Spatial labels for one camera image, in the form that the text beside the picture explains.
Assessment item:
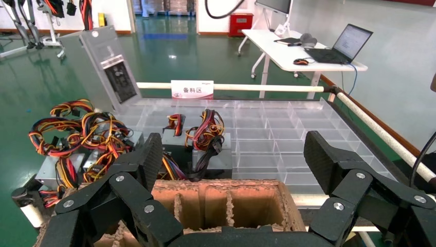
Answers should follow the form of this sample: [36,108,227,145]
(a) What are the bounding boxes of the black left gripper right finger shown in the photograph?
[303,130,436,247]

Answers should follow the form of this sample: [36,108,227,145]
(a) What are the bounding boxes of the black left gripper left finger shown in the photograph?
[40,132,185,247]

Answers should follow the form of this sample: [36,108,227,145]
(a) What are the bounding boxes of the white rack tube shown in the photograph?
[335,91,436,185]
[291,193,330,209]
[136,81,336,94]

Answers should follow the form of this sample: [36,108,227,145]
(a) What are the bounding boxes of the white tube with black joint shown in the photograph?
[11,186,46,229]

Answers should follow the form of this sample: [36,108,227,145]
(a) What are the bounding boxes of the clear acrylic divided tray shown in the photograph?
[116,97,398,196]

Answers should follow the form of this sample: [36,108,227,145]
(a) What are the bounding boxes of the brown cardboard divider box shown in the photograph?
[34,179,306,247]

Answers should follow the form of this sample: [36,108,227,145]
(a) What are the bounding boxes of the white red label sign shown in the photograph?
[170,79,215,100]

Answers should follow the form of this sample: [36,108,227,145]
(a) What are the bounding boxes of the black laptop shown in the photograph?
[304,23,374,65]

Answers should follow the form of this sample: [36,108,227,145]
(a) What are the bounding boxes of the grey cap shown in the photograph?
[299,32,318,48]

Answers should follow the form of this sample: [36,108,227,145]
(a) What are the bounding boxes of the grey computer case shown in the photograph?
[59,25,143,116]

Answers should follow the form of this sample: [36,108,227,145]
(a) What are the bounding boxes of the white office desk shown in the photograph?
[238,28,369,100]

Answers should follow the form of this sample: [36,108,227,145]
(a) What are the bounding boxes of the black notebook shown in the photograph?
[273,37,303,47]

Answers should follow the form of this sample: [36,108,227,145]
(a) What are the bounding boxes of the white monitor stand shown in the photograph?
[272,13,294,38]

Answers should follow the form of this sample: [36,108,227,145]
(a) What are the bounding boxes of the white floor stand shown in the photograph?
[0,0,44,59]
[35,0,66,59]

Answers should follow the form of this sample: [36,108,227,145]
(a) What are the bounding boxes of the black monitor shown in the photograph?
[255,0,294,16]

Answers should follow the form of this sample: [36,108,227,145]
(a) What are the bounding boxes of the red cabinet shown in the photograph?
[228,12,255,38]

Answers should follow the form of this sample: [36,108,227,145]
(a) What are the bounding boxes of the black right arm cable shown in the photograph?
[409,131,436,189]

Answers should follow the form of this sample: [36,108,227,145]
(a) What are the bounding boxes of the power supply with red wires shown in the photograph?
[161,113,194,168]

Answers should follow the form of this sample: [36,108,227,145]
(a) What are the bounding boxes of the power supply with black cables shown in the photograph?
[185,135,226,182]

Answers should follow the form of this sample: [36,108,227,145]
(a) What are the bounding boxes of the blue cable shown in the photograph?
[340,63,358,97]

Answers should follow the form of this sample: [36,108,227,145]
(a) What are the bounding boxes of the hanging red black wires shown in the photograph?
[79,0,94,31]

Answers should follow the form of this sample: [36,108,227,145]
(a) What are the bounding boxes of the hanging coloured wire bundle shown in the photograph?
[43,0,65,19]

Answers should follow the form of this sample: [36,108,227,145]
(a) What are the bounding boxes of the black hose loop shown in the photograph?
[204,0,247,20]

